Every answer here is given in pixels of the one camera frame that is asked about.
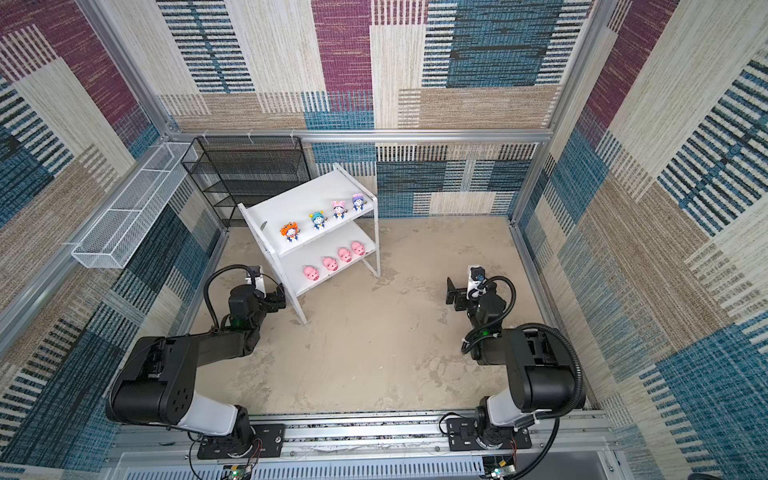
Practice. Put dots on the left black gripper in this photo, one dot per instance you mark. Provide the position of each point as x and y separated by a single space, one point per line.
272 304

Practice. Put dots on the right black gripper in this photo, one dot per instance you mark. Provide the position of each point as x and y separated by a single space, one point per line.
460 296

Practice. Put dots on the pink rubber pig toy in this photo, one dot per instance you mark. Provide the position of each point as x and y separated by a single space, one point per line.
311 273
358 248
344 254
330 263

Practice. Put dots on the orange crab Doraemon figure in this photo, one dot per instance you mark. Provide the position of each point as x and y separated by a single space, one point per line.
290 232

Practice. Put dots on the teal hooded Doraemon figure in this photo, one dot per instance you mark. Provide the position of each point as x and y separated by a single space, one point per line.
318 220

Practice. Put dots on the pink hooded Doraemon figure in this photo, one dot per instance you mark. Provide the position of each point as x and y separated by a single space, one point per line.
339 209

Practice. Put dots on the purple hooded Doraemon figure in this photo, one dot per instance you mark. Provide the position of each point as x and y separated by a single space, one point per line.
359 202

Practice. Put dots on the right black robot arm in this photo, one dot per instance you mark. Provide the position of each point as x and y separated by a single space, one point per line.
545 379

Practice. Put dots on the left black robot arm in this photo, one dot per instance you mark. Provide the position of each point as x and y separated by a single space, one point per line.
156 386

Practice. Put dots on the white two-tier metal shelf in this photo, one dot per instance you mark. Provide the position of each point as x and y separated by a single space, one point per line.
287 260

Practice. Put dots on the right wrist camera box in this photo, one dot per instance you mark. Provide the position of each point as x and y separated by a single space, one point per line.
476 279

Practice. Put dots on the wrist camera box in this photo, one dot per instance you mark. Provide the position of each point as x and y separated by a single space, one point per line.
254 278
476 279

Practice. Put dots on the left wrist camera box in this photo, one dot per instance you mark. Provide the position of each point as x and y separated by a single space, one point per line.
254 278

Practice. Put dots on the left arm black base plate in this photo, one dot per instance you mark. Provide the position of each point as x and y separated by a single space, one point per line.
263 441

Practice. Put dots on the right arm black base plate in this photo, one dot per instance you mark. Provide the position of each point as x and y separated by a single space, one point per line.
468 434

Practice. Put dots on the black mesh wire shelf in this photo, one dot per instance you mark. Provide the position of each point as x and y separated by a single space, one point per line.
230 171

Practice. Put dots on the white wire mesh basket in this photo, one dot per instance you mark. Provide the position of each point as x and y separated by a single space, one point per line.
114 238

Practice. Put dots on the aluminium front rail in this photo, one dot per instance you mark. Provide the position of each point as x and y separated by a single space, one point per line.
369 445

